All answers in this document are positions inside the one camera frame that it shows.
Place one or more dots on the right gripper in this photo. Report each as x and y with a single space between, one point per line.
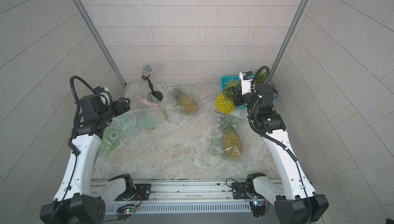
239 97

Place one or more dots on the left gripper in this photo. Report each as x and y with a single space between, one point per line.
126 107

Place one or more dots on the yellow pineapple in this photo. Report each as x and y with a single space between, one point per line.
224 101

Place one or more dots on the orange pineapple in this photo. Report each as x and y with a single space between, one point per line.
261 77

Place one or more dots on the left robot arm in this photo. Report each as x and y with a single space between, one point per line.
74 203

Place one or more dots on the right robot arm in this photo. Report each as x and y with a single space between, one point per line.
297 202

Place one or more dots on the right green pineapple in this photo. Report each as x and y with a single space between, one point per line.
231 141

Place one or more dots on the green pineapple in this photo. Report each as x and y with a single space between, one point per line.
231 141
184 101

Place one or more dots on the back green pineapple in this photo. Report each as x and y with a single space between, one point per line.
184 101

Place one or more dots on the pink toy microphone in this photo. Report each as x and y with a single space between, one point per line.
146 101

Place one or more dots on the black microphone stand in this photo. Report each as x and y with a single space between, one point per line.
157 94

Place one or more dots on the left circuit board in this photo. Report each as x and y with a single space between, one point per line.
127 209

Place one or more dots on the circuit board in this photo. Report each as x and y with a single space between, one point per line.
258 208
127 209

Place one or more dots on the right circuit board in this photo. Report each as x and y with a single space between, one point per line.
258 208

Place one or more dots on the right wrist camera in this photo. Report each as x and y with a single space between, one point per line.
246 79

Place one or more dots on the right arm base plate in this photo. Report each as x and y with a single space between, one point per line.
240 191

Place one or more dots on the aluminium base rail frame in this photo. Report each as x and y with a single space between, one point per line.
181 197

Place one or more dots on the left aluminium corner post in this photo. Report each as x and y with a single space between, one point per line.
97 38

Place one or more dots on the aluminium corner post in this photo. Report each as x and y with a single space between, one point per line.
292 29
97 38

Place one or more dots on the right aluminium corner post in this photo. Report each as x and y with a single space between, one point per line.
292 29

